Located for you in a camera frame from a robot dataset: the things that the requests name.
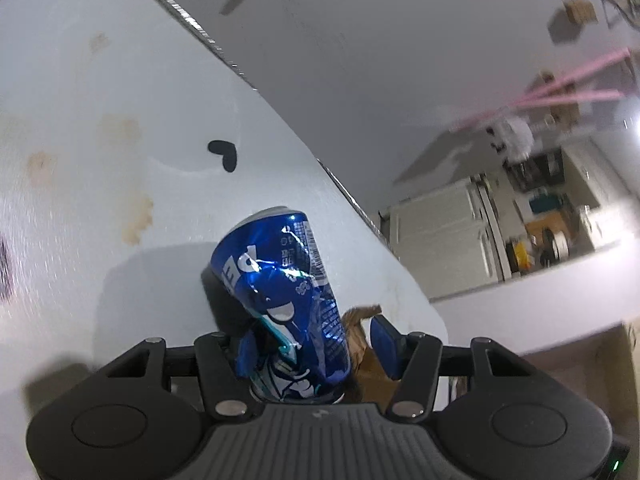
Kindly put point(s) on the wooden cubes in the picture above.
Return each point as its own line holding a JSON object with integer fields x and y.
{"x": 580, "y": 11}

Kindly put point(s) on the blue crushed soda can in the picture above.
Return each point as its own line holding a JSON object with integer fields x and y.
{"x": 280, "y": 285}

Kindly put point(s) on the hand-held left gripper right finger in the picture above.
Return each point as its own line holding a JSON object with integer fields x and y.
{"x": 385, "y": 347}

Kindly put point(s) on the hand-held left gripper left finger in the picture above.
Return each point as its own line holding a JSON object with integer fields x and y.
{"x": 243, "y": 360}

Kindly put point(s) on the white kitchen cabinet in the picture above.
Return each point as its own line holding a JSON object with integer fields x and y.
{"x": 440, "y": 235}

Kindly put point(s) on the white plush sheep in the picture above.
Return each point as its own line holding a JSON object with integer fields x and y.
{"x": 512, "y": 137}

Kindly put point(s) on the brown paper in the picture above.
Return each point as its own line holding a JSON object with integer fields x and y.
{"x": 367, "y": 370}

